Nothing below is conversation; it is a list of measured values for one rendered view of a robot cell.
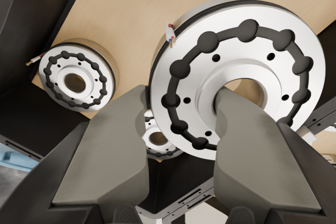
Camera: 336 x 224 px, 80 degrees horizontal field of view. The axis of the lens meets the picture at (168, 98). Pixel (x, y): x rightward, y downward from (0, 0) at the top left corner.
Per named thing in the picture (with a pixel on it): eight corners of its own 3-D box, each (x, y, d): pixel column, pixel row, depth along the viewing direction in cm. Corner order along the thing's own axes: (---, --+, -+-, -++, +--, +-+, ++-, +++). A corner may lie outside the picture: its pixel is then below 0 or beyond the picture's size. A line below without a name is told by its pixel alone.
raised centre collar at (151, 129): (159, 118, 30) (158, 121, 30) (180, 138, 32) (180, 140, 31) (136, 135, 32) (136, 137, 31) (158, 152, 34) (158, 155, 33)
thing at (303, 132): (295, 141, 22) (301, 148, 21) (288, 134, 22) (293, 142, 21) (311, 131, 21) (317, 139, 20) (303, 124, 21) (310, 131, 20)
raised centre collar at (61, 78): (66, 57, 26) (64, 59, 25) (100, 79, 27) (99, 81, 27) (52, 84, 28) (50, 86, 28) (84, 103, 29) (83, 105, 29)
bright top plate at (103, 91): (57, 27, 25) (54, 28, 24) (127, 75, 27) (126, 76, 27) (31, 85, 29) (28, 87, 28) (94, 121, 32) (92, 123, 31)
